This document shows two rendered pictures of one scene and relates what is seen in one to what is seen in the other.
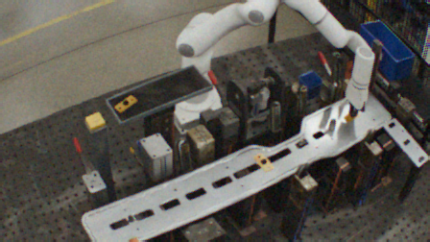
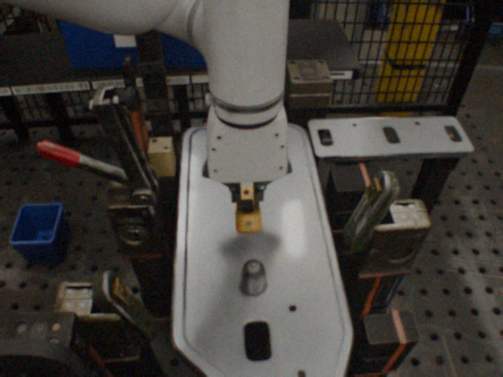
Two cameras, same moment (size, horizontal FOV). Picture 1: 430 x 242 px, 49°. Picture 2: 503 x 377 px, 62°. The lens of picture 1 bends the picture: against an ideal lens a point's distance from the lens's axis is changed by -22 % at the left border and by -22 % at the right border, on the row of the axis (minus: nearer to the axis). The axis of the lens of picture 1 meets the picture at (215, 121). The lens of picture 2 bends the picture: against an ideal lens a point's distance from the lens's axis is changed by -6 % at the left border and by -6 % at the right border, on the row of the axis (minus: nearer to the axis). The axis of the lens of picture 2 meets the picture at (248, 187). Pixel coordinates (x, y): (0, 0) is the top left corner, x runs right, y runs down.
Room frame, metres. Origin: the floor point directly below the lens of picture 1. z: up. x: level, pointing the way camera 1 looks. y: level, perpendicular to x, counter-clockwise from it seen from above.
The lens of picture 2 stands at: (1.40, -0.20, 1.50)
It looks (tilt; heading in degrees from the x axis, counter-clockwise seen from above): 47 degrees down; 301
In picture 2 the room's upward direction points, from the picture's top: straight up
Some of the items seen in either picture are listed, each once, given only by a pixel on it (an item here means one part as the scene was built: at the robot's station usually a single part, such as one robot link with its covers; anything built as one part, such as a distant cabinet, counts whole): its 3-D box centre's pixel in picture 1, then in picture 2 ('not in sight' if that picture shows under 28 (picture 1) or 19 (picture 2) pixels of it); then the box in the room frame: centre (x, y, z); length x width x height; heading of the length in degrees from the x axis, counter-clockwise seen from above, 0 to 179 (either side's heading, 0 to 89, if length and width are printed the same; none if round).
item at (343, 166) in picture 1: (335, 187); (367, 366); (1.36, -0.50, 0.84); 0.11 x 0.08 x 0.29; 34
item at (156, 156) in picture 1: (158, 183); not in sight; (1.30, 0.19, 0.90); 0.13 x 0.10 x 0.41; 34
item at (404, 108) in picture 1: (397, 132); (300, 143); (1.66, -0.86, 0.88); 0.08 x 0.08 x 0.36; 34
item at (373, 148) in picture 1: (363, 174); (373, 279); (1.41, -0.63, 0.87); 0.12 x 0.09 x 0.35; 34
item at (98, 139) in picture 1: (102, 164); not in sight; (1.35, 0.42, 0.92); 0.08 x 0.08 x 0.44; 34
